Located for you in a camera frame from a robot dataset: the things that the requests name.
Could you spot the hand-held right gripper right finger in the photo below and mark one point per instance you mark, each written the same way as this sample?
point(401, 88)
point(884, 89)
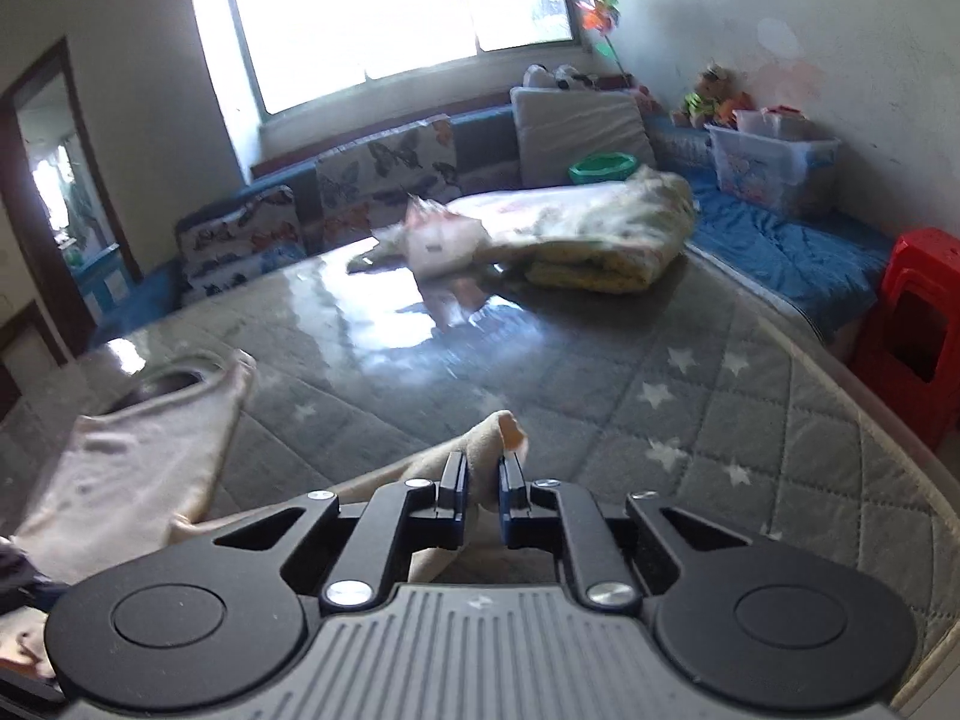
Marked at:
point(514, 499)

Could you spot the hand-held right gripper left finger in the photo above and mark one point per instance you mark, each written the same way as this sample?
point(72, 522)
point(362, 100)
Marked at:
point(454, 495)

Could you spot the cream sweatshirt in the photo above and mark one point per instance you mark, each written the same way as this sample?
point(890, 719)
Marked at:
point(135, 465)

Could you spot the grey quilted star table cover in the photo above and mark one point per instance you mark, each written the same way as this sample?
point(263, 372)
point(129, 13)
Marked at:
point(600, 390)

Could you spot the pink white plastic bag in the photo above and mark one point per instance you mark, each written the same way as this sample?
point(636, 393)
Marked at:
point(439, 240)

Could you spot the yellow floral folded blanket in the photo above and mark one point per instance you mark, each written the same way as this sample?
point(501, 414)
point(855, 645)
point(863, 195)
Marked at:
point(615, 262)

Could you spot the white printed cloth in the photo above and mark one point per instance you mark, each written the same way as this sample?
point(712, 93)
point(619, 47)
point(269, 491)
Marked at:
point(525, 214)

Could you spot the black round induction cooktop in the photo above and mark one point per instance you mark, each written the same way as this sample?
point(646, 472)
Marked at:
point(161, 384)

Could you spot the large butterfly print cushion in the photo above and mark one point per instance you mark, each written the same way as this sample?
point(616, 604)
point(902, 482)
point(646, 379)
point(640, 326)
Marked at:
point(382, 172)

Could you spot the small butterfly print cushion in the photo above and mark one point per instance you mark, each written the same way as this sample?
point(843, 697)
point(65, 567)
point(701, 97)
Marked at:
point(240, 240)

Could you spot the green bowl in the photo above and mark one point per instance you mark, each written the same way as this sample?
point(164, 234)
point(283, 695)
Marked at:
point(600, 167)

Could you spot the blue sofa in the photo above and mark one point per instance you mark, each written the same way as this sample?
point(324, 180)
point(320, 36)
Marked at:
point(780, 255)

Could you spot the grey cushion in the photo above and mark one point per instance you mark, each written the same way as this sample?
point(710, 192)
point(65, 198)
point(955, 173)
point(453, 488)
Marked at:
point(577, 127)

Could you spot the blue cabinet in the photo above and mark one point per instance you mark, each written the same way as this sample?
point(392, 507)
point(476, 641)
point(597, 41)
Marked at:
point(101, 281)

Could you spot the clear plastic storage box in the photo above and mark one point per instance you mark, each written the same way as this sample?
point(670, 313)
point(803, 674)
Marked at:
point(772, 172)

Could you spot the pink plush toy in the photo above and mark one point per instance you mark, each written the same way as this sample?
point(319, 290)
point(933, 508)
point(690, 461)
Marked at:
point(646, 96)

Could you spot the white black plush toy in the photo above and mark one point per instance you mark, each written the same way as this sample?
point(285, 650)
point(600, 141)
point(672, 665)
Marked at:
point(562, 76)

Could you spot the brown teddy bear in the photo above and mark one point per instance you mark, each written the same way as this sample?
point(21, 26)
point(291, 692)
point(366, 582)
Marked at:
point(701, 97)

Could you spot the wooden cabinet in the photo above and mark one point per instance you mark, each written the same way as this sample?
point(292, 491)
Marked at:
point(30, 352)

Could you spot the orange plush toy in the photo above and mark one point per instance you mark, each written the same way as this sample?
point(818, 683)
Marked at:
point(739, 109)

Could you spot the white plastic container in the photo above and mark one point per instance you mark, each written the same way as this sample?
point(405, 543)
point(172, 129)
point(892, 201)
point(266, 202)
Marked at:
point(765, 124)

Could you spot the red plastic stool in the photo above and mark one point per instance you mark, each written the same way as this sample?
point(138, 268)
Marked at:
point(922, 270)

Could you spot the colourful pinwheel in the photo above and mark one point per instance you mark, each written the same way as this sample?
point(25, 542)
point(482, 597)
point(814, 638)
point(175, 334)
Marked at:
point(600, 15)

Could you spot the window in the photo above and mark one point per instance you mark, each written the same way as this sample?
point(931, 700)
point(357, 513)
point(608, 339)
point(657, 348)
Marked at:
point(375, 7)

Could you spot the brown door frame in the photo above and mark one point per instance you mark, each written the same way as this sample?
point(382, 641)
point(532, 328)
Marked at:
point(30, 225)

